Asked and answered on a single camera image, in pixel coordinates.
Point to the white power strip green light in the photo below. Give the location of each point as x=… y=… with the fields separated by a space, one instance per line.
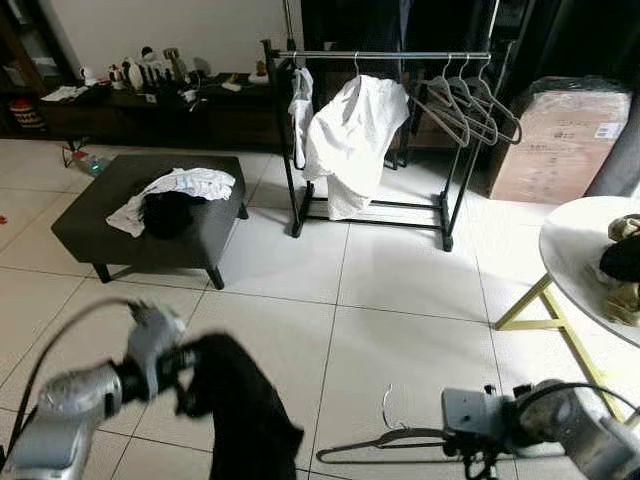
x=92 y=163

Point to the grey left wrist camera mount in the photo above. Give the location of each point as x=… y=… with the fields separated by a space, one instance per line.
x=155 y=340

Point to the round white table gold legs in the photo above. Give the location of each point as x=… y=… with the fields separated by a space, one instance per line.
x=575 y=240

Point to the plastic wrapped cardboard box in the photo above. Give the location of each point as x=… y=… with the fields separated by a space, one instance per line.
x=560 y=145

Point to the dark wooden shelf unit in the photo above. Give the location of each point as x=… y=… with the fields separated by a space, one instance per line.
x=12 y=70

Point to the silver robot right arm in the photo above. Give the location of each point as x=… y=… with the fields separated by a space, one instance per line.
x=580 y=440

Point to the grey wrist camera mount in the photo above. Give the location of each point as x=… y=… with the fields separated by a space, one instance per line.
x=155 y=340
x=475 y=412

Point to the dark grey upholstered ottoman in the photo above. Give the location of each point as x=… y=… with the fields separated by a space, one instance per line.
x=90 y=225

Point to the black crumpled cloth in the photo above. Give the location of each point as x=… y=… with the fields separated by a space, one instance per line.
x=625 y=260

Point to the red basket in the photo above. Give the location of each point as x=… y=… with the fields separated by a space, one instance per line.
x=27 y=115

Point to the white printed cloth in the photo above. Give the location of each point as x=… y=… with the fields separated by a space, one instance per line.
x=195 y=182

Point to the dark grey curtain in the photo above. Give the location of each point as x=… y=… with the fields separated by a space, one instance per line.
x=625 y=130

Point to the black knit garment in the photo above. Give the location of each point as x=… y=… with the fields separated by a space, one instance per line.
x=245 y=420

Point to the white kettle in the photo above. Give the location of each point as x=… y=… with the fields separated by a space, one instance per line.
x=134 y=77

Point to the black and chrome clothes rack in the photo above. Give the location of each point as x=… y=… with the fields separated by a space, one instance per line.
x=400 y=54

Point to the white papers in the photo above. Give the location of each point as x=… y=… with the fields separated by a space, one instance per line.
x=65 y=93

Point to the gold trophy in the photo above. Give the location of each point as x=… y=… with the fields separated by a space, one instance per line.
x=176 y=60

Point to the small white hanging garment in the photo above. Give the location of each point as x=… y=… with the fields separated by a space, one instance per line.
x=301 y=110

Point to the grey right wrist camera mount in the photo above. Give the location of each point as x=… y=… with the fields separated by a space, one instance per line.
x=475 y=412

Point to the dark wooden low sideboard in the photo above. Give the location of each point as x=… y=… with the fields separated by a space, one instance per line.
x=150 y=120

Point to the beige crumpled cloth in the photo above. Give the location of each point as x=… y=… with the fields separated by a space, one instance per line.
x=627 y=228
x=625 y=305

